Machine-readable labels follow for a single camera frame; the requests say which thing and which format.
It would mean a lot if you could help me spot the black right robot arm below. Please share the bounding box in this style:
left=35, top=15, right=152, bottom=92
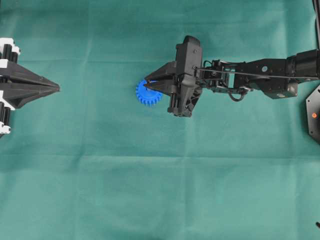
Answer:
left=145, top=35, right=320, bottom=118

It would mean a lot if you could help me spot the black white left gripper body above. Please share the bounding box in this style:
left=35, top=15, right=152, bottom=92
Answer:
left=0, top=37, right=21, bottom=137

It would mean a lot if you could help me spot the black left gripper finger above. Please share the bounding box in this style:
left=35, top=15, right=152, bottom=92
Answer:
left=0, top=84, right=60, bottom=109
left=0, top=61, right=59, bottom=88

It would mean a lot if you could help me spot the green cloth mat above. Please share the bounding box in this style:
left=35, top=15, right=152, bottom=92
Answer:
left=0, top=0, right=320, bottom=240

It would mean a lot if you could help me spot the black cable top right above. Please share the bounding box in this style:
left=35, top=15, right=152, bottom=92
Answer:
left=311, top=0, right=320, bottom=51

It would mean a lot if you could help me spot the blue plastic gear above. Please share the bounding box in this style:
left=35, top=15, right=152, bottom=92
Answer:
left=135, top=80, right=163, bottom=107

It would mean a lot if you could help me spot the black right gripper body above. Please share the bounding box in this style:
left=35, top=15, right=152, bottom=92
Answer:
left=168, top=35, right=203, bottom=117

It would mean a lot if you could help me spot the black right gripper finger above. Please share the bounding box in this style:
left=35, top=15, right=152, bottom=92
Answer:
left=144, top=79, right=177, bottom=95
left=145, top=61, right=177, bottom=82

